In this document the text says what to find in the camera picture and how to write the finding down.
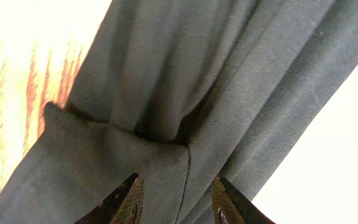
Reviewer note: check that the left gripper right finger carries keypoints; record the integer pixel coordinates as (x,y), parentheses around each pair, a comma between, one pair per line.
(230,206)

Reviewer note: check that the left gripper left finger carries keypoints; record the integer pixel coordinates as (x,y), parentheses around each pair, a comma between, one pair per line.
(122,206)

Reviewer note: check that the black t-shirt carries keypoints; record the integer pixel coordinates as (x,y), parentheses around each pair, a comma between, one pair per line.
(182,92)

